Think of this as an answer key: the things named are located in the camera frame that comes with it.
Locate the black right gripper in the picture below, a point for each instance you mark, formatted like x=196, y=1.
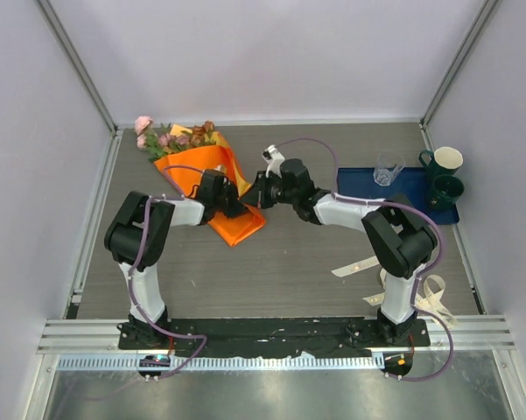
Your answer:
x=261, y=185

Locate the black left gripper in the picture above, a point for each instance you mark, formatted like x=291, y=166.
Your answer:
x=239, y=208

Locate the orange wrapping paper sheet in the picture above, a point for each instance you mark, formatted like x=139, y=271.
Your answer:
x=184, y=169

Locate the orange fake flower stem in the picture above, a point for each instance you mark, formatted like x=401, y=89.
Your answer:
x=202, y=135

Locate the pink fake flower stem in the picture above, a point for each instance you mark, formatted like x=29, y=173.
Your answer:
x=174, y=139
x=147, y=138

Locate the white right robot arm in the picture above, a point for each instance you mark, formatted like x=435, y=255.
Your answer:
x=402, y=237

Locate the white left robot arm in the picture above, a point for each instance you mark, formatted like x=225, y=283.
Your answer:
x=136, y=240

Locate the clear plastic cup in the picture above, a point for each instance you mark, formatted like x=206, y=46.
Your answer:
x=387, y=168

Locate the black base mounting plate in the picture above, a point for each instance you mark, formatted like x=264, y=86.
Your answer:
x=269, y=338

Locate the blue plastic tray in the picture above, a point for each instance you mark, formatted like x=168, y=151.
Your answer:
x=411, y=182

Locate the green mug white interior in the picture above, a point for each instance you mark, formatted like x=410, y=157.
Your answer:
x=443, y=161

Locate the dark green mug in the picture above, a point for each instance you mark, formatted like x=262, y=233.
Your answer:
x=444, y=192

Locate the cream printed ribbon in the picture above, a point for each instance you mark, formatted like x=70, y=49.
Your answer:
x=428, y=300

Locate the aluminium front rail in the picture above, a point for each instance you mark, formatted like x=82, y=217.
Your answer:
x=93, y=345

